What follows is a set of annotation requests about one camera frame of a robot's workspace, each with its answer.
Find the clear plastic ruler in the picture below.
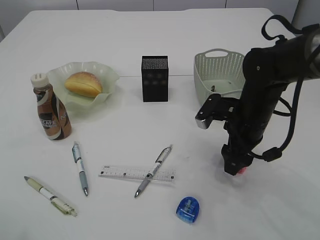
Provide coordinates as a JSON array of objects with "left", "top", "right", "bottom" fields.
[{"left": 98, "top": 165, "right": 176, "bottom": 183}]

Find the light green woven basket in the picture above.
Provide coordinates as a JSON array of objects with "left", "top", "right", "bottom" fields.
[{"left": 193, "top": 48, "right": 245, "bottom": 106}]

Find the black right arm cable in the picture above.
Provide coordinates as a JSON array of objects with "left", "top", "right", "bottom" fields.
[{"left": 251, "top": 14, "right": 320, "bottom": 163}]

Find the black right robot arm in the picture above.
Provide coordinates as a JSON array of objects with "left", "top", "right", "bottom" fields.
[{"left": 221, "top": 24, "right": 320, "bottom": 176}]

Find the cream white pen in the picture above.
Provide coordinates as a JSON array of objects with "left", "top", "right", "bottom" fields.
[{"left": 24, "top": 176, "right": 78, "bottom": 217}]

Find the blue pencil sharpener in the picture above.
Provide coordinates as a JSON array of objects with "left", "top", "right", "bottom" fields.
[{"left": 175, "top": 196, "right": 200, "bottom": 224}]

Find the pale green wavy plate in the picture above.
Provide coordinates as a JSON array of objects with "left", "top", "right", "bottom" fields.
[{"left": 46, "top": 61, "right": 120, "bottom": 112}]

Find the pink pencil sharpener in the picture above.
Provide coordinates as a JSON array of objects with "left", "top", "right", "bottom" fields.
[{"left": 236, "top": 167, "right": 247, "bottom": 176}]

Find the blue grey pen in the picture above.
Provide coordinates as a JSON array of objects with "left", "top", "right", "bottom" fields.
[{"left": 72, "top": 142, "right": 89, "bottom": 197}]

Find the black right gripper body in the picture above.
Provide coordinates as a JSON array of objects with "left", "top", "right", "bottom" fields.
[{"left": 221, "top": 144, "right": 253, "bottom": 176}]

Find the brown coffee bottle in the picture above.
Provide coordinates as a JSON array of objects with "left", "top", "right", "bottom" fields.
[{"left": 30, "top": 73, "right": 72, "bottom": 140}]

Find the bread roll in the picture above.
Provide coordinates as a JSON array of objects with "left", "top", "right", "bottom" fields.
[{"left": 64, "top": 71, "right": 103, "bottom": 98}]

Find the black pen holder box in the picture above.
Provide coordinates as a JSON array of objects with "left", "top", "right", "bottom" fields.
[{"left": 141, "top": 55, "right": 169, "bottom": 102}]

